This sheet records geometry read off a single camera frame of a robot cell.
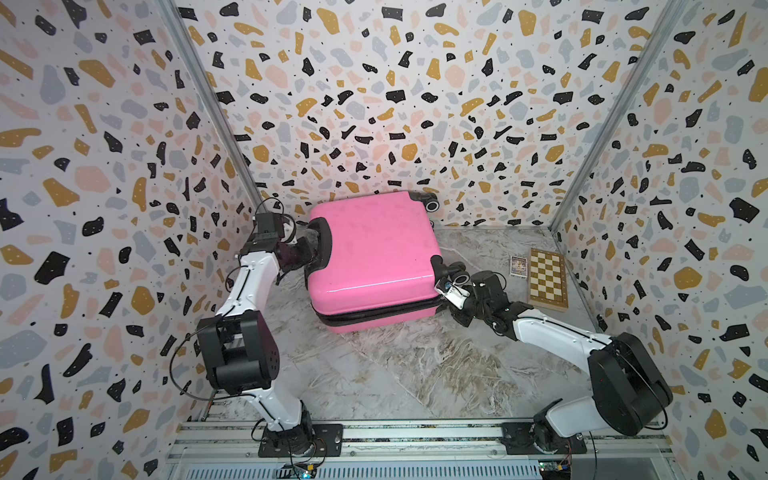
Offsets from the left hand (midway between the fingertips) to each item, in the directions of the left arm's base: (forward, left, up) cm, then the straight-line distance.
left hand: (316, 250), depth 89 cm
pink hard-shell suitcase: (-9, -18, +3) cm, 20 cm away
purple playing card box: (+8, -68, -19) cm, 71 cm away
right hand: (-12, -39, -9) cm, 42 cm away
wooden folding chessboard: (0, -76, -17) cm, 78 cm away
